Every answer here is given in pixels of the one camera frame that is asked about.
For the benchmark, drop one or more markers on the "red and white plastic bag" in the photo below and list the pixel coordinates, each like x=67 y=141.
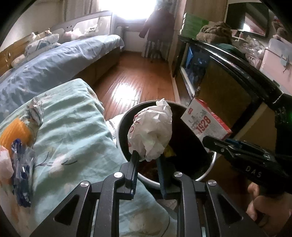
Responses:
x=6 y=171

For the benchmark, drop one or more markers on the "white paper bag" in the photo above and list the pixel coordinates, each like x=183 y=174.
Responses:
x=151 y=131

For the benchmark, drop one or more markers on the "dark hanging coat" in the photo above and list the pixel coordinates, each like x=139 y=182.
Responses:
x=159 y=26

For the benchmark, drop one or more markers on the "blue clear plastic wrapper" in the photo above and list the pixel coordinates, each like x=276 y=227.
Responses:
x=23 y=165

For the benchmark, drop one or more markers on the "brown folded blanket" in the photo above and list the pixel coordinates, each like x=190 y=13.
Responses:
x=215 y=33

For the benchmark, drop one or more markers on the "black glossy cabinet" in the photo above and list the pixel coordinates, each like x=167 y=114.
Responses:
x=242 y=96

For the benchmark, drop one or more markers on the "crumpled silver foil wrapper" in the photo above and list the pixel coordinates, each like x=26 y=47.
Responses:
x=34 y=111

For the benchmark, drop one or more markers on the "wooden headboard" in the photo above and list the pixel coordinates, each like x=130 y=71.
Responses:
x=12 y=52

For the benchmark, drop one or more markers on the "person's right hand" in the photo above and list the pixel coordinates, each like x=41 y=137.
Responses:
x=277 y=210

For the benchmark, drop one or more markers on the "blue quilt on bed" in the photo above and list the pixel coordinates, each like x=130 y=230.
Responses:
x=52 y=68

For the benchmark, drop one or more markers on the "plush toy on bed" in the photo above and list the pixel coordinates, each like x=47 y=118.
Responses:
x=35 y=37

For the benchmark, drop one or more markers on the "patterned pillow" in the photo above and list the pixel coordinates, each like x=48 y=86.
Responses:
x=41 y=43

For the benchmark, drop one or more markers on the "pink storage box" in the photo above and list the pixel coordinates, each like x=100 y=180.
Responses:
x=276 y=63

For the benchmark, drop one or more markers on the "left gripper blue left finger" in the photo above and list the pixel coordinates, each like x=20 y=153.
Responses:
x=130 y=171

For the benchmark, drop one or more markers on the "television screen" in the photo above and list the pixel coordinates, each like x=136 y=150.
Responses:
x=250 y=17

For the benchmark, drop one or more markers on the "grey crib rail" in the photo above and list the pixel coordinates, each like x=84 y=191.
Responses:
x=95 y=24

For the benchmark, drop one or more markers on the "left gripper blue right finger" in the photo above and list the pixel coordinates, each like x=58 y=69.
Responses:
x=168 y=184

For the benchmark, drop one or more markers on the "red and white carton box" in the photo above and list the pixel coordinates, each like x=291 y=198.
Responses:
x=203 y=122

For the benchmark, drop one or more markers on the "orange ribbed foam sleeve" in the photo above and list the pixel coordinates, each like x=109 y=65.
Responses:
x=17 y=129

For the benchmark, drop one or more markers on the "green stacked boxes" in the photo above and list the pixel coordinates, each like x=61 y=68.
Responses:
x=192 y=25

